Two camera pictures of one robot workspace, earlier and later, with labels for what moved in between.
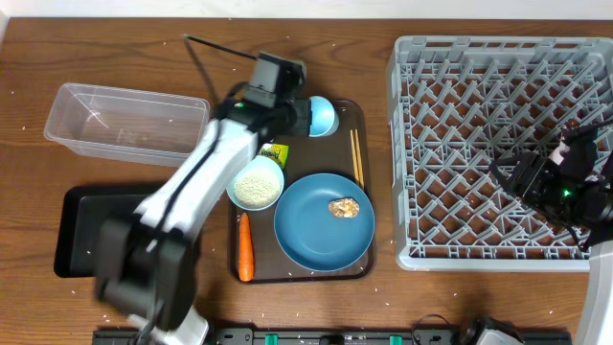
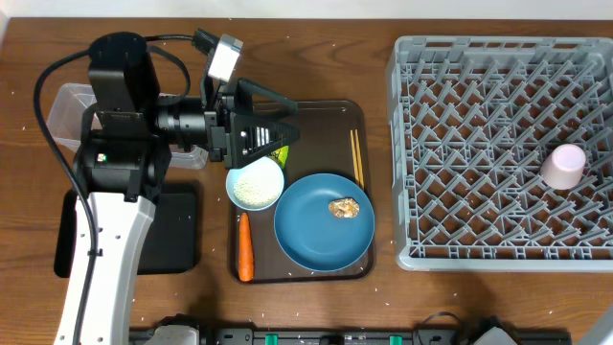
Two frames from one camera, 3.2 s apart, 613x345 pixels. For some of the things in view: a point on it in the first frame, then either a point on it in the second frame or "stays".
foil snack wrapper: (277, 151) stays
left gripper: (303, 126) -> (230, 146)
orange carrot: (245, 257) stays
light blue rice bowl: (257, 185) stays
